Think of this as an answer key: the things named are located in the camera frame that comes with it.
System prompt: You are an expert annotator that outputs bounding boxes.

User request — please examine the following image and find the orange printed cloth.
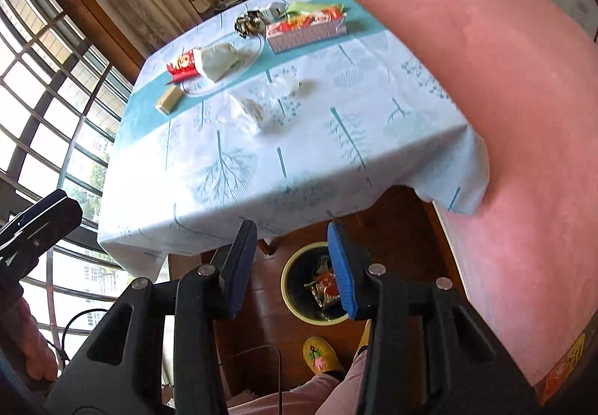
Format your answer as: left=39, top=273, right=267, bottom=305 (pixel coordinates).
left=537, top=333, right=587, bottom=397

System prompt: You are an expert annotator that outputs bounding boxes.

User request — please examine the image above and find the light green plastic bag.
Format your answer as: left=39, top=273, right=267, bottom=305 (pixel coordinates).
left=286, top=0, right=347, bottom=19

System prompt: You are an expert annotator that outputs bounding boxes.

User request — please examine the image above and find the small purple-white carton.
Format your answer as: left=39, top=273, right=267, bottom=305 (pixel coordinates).
left=264, top=1, right=290, bottom=21

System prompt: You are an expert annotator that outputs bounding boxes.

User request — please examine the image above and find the person's right leg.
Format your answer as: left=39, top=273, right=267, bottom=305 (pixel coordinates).
left=318, top=350, right=371, bottom=415

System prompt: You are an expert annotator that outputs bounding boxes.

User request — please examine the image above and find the red snack packet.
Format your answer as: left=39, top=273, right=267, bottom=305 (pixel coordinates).
left=166, top=48, right=201, bottom=83

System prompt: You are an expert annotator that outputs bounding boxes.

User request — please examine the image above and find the beige crumpled paper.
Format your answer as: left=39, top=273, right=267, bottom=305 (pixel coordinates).
left=194, top=42, right=240, bottom=83

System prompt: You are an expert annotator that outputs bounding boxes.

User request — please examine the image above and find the tan wooden block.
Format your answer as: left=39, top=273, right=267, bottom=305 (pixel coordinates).
left=155, top=85, right=183, bottom=114

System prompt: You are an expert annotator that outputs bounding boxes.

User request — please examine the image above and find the window with black grille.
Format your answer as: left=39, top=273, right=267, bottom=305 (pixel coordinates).
left=0, top=0, right=169, bottom=350

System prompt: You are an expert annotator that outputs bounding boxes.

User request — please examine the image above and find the clear plastic bottle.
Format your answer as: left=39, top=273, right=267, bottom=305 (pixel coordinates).
left=226, top=74, right=300, bottom=136

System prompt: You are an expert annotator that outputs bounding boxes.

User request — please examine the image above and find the person's leg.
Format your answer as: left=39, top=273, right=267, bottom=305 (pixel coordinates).
left=226, top=373, right=344, bottom=415
left=318, top=350, right=371, bottom=415

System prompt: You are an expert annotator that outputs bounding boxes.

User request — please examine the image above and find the long red-white carton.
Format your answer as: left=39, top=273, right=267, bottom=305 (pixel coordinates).
left=265, top=6, right=347, bottom=55

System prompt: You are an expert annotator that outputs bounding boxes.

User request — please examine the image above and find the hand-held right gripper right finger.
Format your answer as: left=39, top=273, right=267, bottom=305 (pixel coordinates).
left=327, top=221, right=543, bottom=415

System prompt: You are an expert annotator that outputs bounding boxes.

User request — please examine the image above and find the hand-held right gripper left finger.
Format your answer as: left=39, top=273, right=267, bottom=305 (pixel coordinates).
left=44, top=219, right=259, bottom=415

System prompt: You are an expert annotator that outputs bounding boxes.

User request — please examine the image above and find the yellow-rimmed black trash bin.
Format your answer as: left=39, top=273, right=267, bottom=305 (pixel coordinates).
left=281, top=243, right=372, bottom=327

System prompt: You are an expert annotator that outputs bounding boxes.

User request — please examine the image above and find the black-white crumpled wrapper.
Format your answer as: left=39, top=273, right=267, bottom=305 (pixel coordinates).
left=234, top=10, right=266, bottom=38

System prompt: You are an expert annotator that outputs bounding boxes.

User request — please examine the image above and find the person's left leg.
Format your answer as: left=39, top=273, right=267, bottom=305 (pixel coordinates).
left=226, top=373, right=344, bottom=415

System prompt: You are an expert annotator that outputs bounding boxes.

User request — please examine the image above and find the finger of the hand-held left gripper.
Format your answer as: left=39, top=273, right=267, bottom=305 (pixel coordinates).
left=0, top=189, right=84, bottom=266

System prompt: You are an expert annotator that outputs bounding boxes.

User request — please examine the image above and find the person's left hand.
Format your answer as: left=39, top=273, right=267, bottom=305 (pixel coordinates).
left=7, top=297, right=61, bottom=382

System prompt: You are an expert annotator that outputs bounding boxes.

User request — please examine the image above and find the black cable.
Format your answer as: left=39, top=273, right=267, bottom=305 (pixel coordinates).
left=61, top=309, right=112, bottom=366
left=232, top=344, right=284, bottom=415

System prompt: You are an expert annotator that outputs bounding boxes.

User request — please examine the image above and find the yellow embroidered slipper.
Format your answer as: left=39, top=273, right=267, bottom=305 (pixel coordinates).
left=357, top=319, right=373, bottom=362
left=303, top=337, right=346, bottom=376

